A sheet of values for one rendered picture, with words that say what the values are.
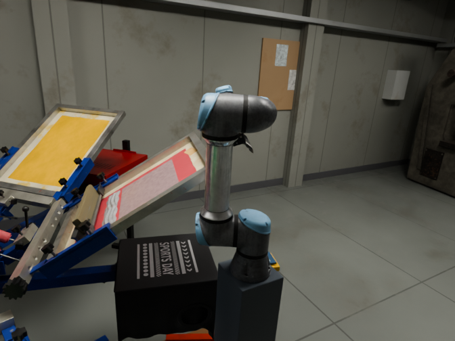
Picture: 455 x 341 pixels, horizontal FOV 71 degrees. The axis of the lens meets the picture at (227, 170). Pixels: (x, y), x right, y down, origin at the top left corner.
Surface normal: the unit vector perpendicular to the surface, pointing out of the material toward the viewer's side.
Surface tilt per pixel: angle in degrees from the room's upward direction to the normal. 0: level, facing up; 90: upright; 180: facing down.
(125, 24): 90
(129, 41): 90
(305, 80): 90
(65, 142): 32
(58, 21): 90
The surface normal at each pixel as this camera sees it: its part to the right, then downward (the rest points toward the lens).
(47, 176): -0.09, -0.64
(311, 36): 0.48, 0.31
